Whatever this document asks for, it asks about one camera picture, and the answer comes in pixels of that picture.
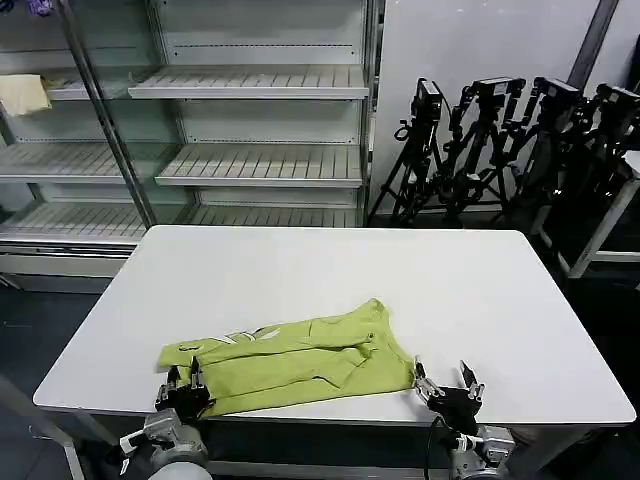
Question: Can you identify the grey slanted metal beam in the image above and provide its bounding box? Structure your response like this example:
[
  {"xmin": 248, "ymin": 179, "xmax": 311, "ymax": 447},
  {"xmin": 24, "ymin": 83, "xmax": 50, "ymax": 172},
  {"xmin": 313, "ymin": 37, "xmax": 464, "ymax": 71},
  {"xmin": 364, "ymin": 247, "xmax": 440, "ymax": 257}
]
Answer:
[{"xmin": 569, "ymin": 0, "xmax": 624, "ymax": 94}]

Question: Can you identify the glass-door grey shelf unit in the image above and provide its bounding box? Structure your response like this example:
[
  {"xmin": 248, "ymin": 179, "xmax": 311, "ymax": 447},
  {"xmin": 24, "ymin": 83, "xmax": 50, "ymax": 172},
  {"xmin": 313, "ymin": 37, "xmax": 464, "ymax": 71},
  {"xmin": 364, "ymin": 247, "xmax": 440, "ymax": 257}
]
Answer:
[{"xmin": 0, "ymin": 0, "xmax": 159, "ymax": 294}]

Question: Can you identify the black camera tripod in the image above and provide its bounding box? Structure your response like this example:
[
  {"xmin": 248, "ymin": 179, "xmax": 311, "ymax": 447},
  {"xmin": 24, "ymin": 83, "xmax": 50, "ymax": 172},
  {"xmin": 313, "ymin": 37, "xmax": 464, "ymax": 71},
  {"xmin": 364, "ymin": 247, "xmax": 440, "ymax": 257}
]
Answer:
[
  {"xmin": 574, "ymin": 82, "xmax": 640, "ymax": 241},
  {"xmin": 439, "ymin": 76, "xmax": 528, "ymax": 221},
  {"xmin": 517, "ymin": 75, "xmax": 584, "ymax": 236},
  {"xmin": 367, "ymin": 76, "xmax": 447, "ymax": 227}
]

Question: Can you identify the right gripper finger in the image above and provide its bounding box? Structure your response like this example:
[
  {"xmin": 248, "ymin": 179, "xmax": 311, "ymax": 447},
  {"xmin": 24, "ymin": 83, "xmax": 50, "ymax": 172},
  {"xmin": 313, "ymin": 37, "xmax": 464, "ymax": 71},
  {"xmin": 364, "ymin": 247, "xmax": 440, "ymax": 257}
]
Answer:
[
  {"xmin": 458, "ymin": 359, "xmax": 487, "ymax": 399},
  {"xmin": 412, "ymin": 356, "xmax": 447, "ymax": 404}
]

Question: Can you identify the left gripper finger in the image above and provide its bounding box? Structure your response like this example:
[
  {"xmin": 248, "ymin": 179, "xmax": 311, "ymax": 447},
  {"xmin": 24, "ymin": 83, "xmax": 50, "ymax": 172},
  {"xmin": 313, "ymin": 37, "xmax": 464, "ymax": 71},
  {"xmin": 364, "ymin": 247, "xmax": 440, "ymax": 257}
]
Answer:
[
  {"xmin": 154, "ymin": 364, "xmax": 182, "ymax": 404},
  {"xmin": 187, "ymin": 355, "xmax": 208, "ymax": 393}
]

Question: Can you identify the lime green t-shirt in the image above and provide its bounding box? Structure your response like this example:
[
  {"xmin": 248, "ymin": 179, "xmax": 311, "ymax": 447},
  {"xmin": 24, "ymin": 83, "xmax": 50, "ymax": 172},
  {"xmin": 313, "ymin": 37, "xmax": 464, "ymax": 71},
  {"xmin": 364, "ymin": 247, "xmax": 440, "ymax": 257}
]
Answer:
[{"xmin": 156, "ymin": 297, "xmax": 417, "ymax": 418}]

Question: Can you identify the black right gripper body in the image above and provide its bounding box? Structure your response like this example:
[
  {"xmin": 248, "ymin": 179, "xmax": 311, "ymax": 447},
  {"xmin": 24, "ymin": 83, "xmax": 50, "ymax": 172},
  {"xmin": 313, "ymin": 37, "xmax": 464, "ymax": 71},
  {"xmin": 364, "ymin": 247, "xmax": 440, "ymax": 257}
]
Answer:
[{"xmin": 429, "ymin": 386, "xmax": 483, "ymax": 437}]

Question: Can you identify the beige folded cloth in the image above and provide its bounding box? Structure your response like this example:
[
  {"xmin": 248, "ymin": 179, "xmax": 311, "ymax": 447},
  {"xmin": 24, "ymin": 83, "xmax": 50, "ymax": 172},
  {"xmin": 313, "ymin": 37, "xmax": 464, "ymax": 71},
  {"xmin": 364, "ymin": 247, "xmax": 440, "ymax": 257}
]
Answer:
[{"xmin": 0, "ymin": 72, "xmax": 54, "ymax": 117}]

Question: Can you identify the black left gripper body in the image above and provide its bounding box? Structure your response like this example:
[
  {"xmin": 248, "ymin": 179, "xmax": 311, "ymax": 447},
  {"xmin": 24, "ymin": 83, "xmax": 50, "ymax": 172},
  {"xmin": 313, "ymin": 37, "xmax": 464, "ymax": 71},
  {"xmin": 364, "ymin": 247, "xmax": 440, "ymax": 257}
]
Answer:
[{"xmin": 154, "ymin": 383, "xmax": 218, "ymax": 424}]

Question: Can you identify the empty grey shelf unit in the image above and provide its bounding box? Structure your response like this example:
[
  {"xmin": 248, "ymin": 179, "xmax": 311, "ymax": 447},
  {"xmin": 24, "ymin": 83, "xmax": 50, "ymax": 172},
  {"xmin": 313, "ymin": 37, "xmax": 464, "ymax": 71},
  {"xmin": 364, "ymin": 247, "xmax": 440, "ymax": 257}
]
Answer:
[{"xmin": 127, "ymin": 0, "xmax": 385, "ymax": 229}]

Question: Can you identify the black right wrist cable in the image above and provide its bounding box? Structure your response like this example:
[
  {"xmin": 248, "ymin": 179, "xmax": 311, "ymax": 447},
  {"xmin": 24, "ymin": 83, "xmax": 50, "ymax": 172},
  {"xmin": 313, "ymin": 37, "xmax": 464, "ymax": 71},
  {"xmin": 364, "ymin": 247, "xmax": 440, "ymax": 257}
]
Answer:
[{"xmin": 424, "ymin": 415, "xmax": 451, "ymax": 480}]

